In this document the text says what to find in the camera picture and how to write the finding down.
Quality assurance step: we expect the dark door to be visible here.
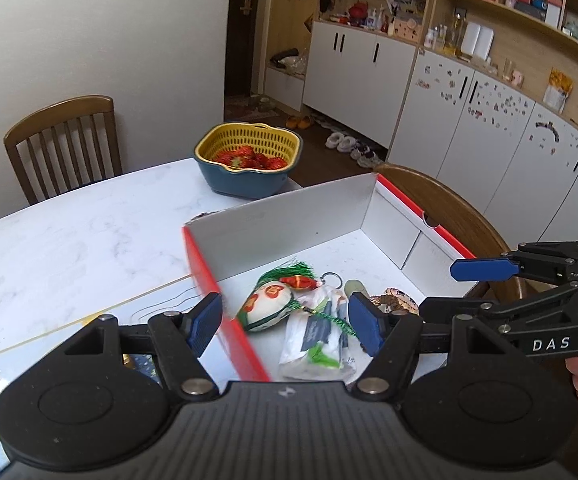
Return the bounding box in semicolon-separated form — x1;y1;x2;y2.
224;0;270;98

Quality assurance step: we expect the wooden box with holes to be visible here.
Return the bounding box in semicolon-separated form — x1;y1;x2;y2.
388;16;424;43

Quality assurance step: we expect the sachet with green tassel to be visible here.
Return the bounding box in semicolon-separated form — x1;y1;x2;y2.
236;259;361;342

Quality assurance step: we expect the low white bench cabinet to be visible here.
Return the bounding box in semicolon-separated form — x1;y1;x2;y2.
263;65;306;111

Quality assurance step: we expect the brown wooden chair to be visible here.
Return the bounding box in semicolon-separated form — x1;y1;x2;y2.
4;95;123;206
374;164;527;306

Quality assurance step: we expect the yellow oil bottle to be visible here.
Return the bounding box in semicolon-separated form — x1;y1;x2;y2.
444;9;464;56

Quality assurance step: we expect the cartoon face pendant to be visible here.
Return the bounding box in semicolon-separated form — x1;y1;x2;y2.
369;287;421;317

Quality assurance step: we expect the yellow strainer basket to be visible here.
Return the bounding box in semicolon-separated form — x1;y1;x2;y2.
194;122;302;173

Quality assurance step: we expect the yellow snack bag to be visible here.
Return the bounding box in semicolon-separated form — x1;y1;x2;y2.
543;66;575;113

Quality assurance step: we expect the patterned doormat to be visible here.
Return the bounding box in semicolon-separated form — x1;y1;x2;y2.
224;94;280;122

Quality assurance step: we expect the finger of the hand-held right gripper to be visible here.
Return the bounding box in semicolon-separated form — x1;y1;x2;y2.
418;282;578;330
450;241;578;286

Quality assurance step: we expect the red shoe box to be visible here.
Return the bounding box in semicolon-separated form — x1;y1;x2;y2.
182;172;492;383

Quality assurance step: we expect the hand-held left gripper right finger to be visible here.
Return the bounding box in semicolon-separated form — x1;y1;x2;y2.
347;292;495;402

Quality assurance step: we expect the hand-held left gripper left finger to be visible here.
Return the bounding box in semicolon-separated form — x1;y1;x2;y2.
61;291;225;402

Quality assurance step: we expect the white base cabinet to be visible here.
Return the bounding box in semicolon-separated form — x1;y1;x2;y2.
301;20;417;163

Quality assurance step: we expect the white rounded container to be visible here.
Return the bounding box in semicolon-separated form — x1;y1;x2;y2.
462;22;481;58
475;25;495;61

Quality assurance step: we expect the dark sneaker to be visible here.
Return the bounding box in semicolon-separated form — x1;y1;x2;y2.
351;144;385;168

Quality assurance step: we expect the red fish keychain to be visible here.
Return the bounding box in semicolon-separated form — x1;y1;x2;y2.
279;272;342;292

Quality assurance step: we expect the clear plastic packet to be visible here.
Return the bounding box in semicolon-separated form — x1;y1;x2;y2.
278;287;361;382

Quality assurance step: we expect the pile of strawberries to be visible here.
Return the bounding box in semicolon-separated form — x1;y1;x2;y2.
212;146;290;171

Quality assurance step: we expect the wooden display shelf unit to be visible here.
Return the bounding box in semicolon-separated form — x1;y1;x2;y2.
421;0;578;151

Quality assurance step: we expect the white stickered cabinet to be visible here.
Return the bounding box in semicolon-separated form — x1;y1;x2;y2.
386;49;578;256

